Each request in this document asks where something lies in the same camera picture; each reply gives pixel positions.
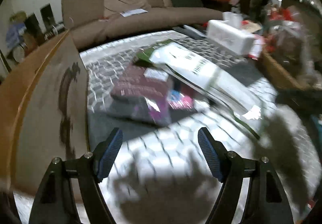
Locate dark purple clothing package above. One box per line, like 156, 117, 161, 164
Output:
105, 64, 195, 126

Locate white green wool package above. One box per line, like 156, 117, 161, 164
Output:
134, 39, 264, 140

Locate large cardboard box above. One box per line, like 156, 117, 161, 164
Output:
1, 32, 89, 196

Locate wicker basket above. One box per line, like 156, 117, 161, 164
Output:
259, 50, 312, 90

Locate white tissue box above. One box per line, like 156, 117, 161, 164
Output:
206, 12, 255, 56

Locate blue boxes stack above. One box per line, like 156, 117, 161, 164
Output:
5, 22, 26, 50

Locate black speaker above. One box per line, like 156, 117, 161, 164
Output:
40, 4, 56, 30

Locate black remote controls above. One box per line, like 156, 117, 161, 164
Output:
172, 25, 206, 40

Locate white paper on sofa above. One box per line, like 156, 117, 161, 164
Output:
120, 9, 148, 18

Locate brown sofa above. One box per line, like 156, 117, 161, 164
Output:
61, 0, 223, 51

